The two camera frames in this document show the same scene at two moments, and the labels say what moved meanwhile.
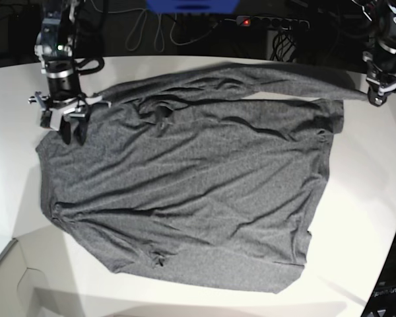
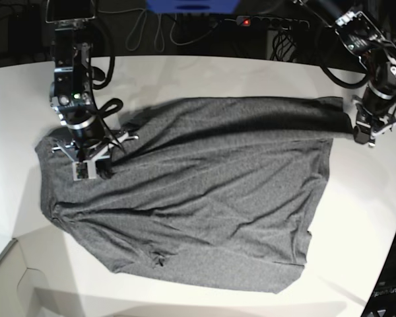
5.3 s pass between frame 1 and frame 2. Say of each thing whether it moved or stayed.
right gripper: moved
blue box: stayed
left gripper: moved
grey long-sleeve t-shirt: moved
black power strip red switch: stayed
